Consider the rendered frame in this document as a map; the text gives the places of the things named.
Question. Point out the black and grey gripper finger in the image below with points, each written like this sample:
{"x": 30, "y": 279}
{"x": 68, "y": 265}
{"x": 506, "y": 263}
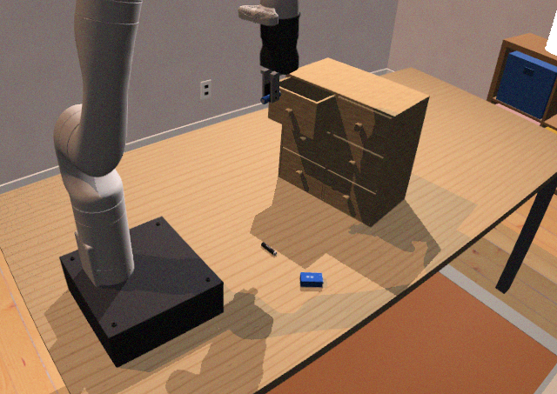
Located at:
{"x": 265, "y": 81}
{"x": 274, "y": 89}

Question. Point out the brown wooden chest of drawers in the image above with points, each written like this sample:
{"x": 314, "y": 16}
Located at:
{"x": 406, "y": 107}

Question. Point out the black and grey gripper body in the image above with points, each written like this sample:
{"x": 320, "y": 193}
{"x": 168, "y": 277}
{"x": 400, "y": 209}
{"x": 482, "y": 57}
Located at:
{"x": 279, "y": 32}

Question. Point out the brown wooden drawer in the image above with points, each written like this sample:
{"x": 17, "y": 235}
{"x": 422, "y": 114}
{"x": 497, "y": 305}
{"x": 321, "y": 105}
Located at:
{"x": 302, "y": 172}
{"x": 315, "y": 149}
{"x": 339, "y": 189}
{"x": 365, "y": 166}
{"x": 309, "y": 117}
{"x": 375, "y": 126}

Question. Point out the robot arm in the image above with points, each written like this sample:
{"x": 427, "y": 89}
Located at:
{"x": 91, "y": 137}

